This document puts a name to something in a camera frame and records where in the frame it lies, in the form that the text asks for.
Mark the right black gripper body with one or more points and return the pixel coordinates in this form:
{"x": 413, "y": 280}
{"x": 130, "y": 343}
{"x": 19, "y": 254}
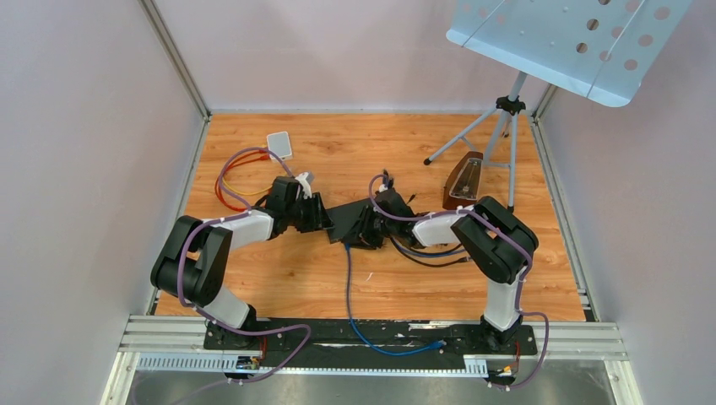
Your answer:
{"x": 391, "y": 225}

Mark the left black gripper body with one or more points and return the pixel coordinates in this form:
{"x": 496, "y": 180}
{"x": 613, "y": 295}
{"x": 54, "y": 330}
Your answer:
{"x": 306, "y": 214}

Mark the black network switch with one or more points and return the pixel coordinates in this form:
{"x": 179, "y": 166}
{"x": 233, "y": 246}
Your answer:
{"x": 344, "y": 217}

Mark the small white router box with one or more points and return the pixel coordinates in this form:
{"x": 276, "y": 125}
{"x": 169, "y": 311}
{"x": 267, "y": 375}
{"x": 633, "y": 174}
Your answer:
{"x": 279, "y": 144}

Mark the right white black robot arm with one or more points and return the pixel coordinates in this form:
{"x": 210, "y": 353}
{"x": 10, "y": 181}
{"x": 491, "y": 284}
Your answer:
{"x": 500, "y": 244}

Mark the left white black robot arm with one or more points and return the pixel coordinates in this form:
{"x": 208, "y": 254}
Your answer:
{"x": 192, "y": 262}

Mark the brown wooden metronome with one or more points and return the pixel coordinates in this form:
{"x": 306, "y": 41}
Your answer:
{"x": 462, "y": 185}

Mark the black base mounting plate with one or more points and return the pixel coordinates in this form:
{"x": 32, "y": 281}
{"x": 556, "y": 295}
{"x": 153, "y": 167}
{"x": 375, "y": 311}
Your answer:
{"x": 369, "y": 344}

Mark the silver music stand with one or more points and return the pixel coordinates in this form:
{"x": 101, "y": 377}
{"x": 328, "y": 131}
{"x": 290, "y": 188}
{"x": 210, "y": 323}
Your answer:
{"x": 612, "y": 70}

